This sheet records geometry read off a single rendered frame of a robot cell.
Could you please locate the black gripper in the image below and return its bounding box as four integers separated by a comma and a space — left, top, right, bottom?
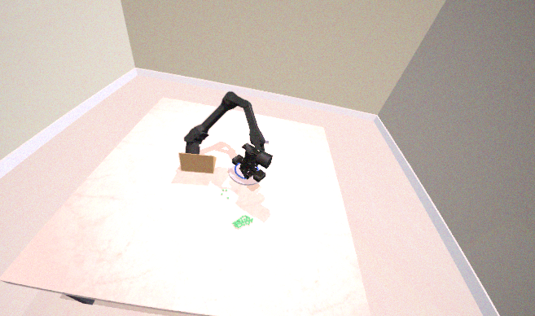
231, 155, 266, 182

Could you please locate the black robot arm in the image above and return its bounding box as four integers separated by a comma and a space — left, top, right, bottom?
184, 91, 273, 169

